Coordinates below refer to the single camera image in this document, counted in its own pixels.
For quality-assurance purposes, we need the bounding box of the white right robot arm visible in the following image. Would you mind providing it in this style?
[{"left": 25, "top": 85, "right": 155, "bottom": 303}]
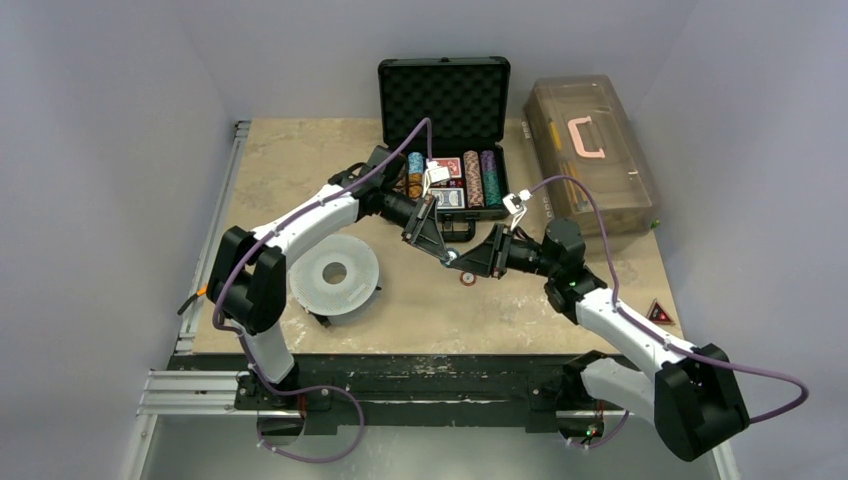
[{"left": 448, "top": 219, "right": 751, "bottom": 461}]

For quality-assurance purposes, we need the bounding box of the white perforated cable spool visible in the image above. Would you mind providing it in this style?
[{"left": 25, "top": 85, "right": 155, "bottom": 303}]
[{"left": 288, "top": 234, "right": 382, "bottom": 328}]

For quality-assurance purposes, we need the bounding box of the dark green chip stack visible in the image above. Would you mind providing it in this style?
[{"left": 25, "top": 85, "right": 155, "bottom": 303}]
[{"left": 480, "top": 150, "right": 502, "bottom": 209}]

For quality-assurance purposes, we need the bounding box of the peach chip stack right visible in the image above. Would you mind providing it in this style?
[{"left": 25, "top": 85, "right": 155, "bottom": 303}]
[{"left": 463, "top": 150, "right": 484, "bottom": 208}]

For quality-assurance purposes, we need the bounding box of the aluminium frame rail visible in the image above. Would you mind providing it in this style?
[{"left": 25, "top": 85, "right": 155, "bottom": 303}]
[{"left": 136, "top": 370, "right": 238, "bottom": 416}]

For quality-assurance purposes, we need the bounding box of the orange yellow chip stack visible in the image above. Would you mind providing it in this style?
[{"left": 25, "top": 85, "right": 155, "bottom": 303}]
[{"left": 406, "top": 173, "right": 424, "bottom": 199}]

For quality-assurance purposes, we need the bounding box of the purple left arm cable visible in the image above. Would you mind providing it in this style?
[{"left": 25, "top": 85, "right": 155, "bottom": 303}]
[{"left": 211, "top": 117, "right": 435, "bottom": 465}]

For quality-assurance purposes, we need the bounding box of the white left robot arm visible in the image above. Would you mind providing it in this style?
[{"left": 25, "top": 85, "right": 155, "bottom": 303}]
[{"left": 206, "top": 146, "right": 452, "bottom": 409}]

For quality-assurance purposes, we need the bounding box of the blue playing card deck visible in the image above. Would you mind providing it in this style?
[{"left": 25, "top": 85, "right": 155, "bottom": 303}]
[{"left": 429, "top": 188, "right": 466, "bottom": 210}]

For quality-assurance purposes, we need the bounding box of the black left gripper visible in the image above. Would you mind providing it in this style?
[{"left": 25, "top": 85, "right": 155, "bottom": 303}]
[{"left": 379, "top": 187, "right": 449, "bottom": 263}]

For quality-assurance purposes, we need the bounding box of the black poker set case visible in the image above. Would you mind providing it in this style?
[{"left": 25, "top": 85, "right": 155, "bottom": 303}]
[{"left": 377, "top": 56, "right": 511, "bottom": 243}]

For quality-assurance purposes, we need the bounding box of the light blue chip stack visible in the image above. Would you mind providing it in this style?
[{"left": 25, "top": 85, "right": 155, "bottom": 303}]
[{"left": 407, "top": 152, "right": 425, "bottom": 175}]

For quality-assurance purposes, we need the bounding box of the red playing card deck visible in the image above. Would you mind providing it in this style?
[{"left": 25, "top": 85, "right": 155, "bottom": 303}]
[{"left": 434, "top": 157, "right": 463, "bottom": 179}]

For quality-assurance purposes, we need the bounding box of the green fifty poker chip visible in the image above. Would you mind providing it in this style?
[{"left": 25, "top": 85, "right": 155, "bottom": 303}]
[{"left": 445, "top": 248, "right": 459, "bottom": 265}]

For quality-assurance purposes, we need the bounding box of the red triangle warning sticker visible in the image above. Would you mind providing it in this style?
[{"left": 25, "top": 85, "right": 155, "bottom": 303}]
[{"left": 646, "top": 299, "right": 675, "bottom": 325}]

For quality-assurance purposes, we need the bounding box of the red poker chip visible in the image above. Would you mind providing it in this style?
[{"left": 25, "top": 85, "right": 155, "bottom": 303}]
[{"left": 459, "top": 272, "right": 477, "bottom": 287}]

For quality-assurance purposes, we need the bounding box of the translucent plastic toolbox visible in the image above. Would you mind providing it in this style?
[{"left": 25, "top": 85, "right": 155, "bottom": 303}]
[{"left": 523, "top": 75, "right": 660, "bottom": 238}]

